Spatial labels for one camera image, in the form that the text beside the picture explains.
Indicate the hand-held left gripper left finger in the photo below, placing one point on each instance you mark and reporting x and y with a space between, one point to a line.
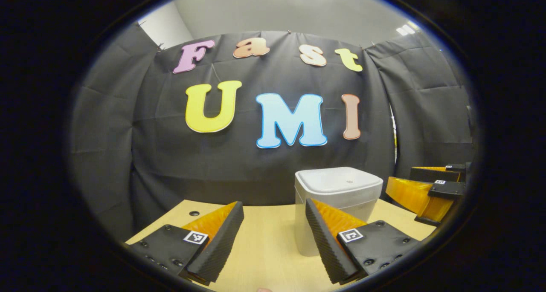
224 241

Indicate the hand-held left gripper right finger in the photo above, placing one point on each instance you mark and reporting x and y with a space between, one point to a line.
324 241

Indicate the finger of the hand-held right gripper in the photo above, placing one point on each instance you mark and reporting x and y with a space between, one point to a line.
409 194
435 174

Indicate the white desktop garbage bin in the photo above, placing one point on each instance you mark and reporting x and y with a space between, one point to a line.
337 183

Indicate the wooden desktop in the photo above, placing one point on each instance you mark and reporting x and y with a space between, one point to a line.
264 249

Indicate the small ceiling light panel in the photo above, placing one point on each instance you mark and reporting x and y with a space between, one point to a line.
408 29

